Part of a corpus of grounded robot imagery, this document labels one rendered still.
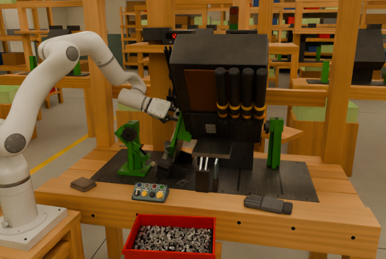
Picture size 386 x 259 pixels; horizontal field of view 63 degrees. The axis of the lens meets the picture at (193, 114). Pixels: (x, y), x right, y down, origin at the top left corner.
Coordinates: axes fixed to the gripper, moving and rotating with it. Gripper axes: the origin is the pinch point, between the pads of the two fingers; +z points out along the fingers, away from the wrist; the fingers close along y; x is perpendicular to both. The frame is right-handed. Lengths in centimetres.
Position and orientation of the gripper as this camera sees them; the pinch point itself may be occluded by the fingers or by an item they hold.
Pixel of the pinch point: (177, 115)
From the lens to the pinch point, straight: 160.9
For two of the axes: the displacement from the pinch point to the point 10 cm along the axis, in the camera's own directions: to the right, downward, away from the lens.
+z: 9.4, 3.4, -0.6
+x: -1.0, 4.3, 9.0
